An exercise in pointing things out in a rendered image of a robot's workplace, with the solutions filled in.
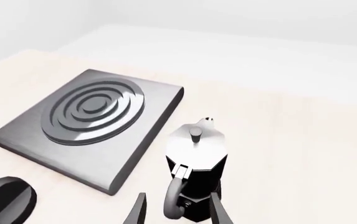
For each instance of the black and silver moka pot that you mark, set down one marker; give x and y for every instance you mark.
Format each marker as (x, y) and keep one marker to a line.
(197, 163)

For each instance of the flat black stove plate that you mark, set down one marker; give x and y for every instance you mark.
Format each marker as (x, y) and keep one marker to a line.
(81, 130)

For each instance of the round black stove knob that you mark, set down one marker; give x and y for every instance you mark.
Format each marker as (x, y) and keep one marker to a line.
(5, 201)

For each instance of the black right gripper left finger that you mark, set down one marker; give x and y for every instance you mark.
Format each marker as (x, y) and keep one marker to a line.
(138, 213)

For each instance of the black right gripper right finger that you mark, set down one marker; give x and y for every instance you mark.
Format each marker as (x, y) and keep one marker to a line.
(219, 212)

